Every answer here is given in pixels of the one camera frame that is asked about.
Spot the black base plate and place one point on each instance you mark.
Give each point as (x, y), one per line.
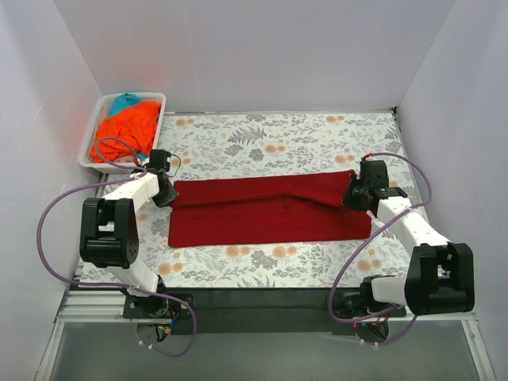
(253, 310)

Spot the dark red t-shirt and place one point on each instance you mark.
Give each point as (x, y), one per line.
(264, 210)

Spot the teal t-shirt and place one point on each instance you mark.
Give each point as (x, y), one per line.
(122, 102)

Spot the white plastic laundry basket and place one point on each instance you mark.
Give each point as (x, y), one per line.
(123, 164)

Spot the aluminium frame rail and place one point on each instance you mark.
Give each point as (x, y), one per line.
(91, 306)

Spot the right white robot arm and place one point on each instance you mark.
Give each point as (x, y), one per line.
(440, 276)

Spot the floral patterned table mat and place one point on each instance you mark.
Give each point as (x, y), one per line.
(219, 146)

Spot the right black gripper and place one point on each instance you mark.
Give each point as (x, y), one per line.
(351, 194)

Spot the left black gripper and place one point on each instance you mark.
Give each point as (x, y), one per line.
(166, 194)

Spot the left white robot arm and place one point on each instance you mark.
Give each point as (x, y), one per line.
(109, 235)

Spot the orange t-shirt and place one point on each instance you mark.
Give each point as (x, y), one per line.
(135, 125)

